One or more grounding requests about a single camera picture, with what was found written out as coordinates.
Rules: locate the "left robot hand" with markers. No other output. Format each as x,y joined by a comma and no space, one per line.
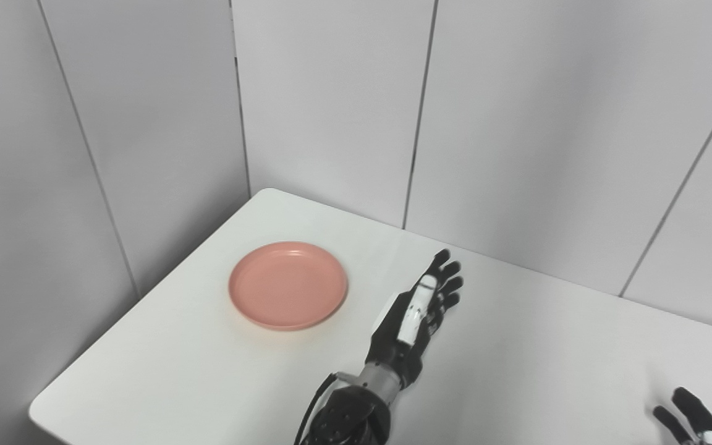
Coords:
408,327

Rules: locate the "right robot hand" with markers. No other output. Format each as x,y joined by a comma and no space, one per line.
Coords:
696,423

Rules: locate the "pink round plate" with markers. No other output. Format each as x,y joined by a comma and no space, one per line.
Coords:
288,285

